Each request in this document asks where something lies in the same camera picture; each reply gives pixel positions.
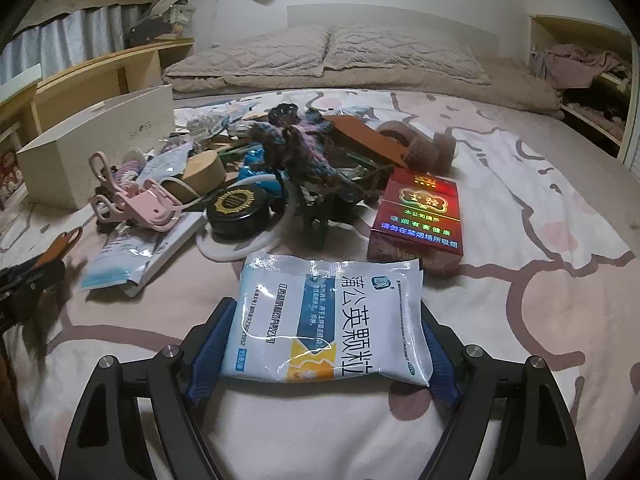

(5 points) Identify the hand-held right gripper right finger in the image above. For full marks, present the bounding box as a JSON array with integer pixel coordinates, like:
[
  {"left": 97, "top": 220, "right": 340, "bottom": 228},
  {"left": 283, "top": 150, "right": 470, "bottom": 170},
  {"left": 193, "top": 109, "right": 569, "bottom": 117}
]
[{"left": 420, "top": 305, "right": 587, "bottom": 480}]

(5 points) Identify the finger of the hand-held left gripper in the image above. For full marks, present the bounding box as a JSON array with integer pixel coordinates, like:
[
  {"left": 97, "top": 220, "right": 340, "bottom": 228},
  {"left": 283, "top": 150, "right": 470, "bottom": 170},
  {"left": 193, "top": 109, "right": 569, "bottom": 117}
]
[{"left": 0, "top": 256, "right": 67, "bottom": 306}]

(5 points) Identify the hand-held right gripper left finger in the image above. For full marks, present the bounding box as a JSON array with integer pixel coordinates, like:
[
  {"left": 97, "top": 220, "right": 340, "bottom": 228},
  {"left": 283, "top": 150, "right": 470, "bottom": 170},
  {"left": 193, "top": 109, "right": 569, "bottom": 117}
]
[{"left": 59, "top": 296, "right": 238, "bottom": 480}]

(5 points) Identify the white blue medicine sachet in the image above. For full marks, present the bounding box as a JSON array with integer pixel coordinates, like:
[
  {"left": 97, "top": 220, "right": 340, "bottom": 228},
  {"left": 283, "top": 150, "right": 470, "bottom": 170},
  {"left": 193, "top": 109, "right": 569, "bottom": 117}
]
[
  {"left": 137, "top": 142, "right": 193, "bottom": 191},
  {"left": 220, "top": 251, "right": 433, "bottom": 387},
  {"left": 80, "top": 232, "right": 161, "bottom": 292}
]

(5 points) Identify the white plastic ring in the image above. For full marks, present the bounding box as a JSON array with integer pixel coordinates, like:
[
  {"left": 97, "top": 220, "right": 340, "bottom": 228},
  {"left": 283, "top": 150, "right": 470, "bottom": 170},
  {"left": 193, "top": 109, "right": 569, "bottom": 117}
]
[{"left": 196, "top": 175, "right": 301, "bottom": 263}]

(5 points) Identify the white storage box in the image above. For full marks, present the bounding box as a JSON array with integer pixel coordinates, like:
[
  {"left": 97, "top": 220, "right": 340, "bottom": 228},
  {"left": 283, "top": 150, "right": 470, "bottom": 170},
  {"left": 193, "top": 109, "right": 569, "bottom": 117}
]
[{"left": 16, "top": 85, "right": 175, "bottom": 211}]

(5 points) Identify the black round tin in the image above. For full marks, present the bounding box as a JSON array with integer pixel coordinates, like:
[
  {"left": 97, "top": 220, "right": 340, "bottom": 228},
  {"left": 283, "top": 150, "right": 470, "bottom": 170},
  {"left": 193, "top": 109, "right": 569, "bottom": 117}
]
[{"left": 206, "top": 185, "right": 272, "bottom": 240}]

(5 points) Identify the brown leather piece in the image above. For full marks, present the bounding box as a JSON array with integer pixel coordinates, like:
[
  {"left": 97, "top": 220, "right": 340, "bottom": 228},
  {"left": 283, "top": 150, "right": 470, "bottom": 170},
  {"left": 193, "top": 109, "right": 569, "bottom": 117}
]
[{"left": 322, "top": 114, "right": 408, "bottom": 168}]

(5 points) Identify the pink eyelash curler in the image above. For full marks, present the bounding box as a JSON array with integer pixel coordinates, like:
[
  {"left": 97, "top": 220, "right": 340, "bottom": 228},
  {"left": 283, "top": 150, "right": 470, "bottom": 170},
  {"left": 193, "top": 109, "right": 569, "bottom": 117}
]
[{"left": 89, "top": 152, "right": 193, "bottom": 233}]

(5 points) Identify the red cigarette box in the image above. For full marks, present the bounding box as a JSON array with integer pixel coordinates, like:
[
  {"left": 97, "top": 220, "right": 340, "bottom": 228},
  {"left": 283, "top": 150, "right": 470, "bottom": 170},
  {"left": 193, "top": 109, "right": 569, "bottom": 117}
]
[{"left": 366, "top": 169, "right": 460, "bottom": 276}]

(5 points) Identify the black metal clip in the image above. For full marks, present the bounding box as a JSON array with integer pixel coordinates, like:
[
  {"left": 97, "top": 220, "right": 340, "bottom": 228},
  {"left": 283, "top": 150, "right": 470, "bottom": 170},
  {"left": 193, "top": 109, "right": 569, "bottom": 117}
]
[{"left": 294, "top": 180, "right": 363, "bottom": 252}]

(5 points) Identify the blue crochet piece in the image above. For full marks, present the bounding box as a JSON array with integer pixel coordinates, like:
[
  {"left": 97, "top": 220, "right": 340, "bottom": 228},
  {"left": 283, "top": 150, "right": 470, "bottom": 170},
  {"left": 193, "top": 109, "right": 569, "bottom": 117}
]
[{"left": 239, "top": 147, "right": 282, "bottom": 198}]

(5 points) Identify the wooden bedside shelf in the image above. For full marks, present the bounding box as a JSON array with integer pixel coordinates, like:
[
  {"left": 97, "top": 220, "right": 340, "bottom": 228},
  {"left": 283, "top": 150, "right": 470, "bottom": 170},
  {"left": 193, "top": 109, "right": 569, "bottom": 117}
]
[{"left": 0, "top": 37, "right": 195, "bottom": 128}]

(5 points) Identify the multicolour crochet piece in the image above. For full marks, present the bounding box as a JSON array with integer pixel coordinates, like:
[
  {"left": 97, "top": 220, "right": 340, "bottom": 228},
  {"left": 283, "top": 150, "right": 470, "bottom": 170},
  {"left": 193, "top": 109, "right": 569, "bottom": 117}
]
[{"left": 247, "top": 102, "right": 371, "bottom": 196}]

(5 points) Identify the grey curtain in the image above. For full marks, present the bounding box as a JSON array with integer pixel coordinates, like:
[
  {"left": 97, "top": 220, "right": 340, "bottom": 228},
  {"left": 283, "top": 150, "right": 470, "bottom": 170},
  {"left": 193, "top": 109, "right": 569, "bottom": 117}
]
[{"left": 0, "top": 4, "right": 146, "bottom": 86}]

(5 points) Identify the clear plastic packet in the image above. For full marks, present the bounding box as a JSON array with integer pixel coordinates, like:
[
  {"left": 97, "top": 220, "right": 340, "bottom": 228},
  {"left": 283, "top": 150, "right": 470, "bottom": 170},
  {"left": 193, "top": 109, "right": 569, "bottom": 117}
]
[{"left": 185, "top": 102, "right": 261, "bottom": 137}]

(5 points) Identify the dark shelf clutter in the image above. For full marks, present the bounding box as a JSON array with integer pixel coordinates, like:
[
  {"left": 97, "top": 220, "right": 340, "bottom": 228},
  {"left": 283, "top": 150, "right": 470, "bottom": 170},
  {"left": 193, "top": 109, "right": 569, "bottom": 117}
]
[{"left": 124, "top": 0, "right": 196, "bottom": 50}]

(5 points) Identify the beige fuzzy blanket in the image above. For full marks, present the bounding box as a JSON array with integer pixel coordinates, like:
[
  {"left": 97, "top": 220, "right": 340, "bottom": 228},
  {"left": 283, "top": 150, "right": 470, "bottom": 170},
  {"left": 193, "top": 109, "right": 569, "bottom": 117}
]
[{"left": 162, "top": 57, "right": 563, "bottom": 111}]

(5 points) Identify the white wardrobe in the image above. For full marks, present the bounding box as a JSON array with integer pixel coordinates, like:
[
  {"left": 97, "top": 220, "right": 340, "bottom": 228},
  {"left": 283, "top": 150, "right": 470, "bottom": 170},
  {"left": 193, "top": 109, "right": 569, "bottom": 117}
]
[{"left": 527, "top": 12, "right": 640, "bottom": 163}]

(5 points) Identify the beige quilted pillow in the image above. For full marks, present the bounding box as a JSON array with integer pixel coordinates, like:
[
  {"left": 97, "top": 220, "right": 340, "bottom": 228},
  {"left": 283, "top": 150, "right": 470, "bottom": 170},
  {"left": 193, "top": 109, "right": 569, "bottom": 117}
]
[
  {"left": 165, "top": 27, "right": 332, "bottom": 78},
  {"left": 324, "top": 25, "right": 492, "bottom": 86}
]

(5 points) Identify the pile of pink clothes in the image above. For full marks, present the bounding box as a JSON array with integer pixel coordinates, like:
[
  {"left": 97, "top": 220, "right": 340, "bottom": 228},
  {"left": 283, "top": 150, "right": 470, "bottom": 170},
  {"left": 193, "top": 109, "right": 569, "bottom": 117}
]
[{"left": 532, "top": 42, "right": 633, "bottom": 91}]

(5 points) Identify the white headboard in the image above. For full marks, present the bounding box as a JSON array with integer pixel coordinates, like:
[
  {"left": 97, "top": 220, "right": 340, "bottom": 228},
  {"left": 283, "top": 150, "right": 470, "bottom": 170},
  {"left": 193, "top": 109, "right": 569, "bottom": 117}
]
[{"left": 287, "top": 4, "right": 501, "bottom": 51}]

